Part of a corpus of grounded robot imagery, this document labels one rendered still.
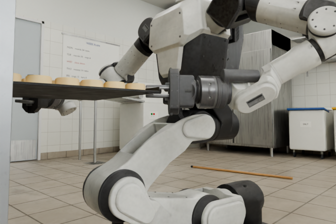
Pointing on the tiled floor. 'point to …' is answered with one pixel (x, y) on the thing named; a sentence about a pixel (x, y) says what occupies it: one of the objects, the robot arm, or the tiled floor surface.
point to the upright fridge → (270, 109)
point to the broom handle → (243, 172)
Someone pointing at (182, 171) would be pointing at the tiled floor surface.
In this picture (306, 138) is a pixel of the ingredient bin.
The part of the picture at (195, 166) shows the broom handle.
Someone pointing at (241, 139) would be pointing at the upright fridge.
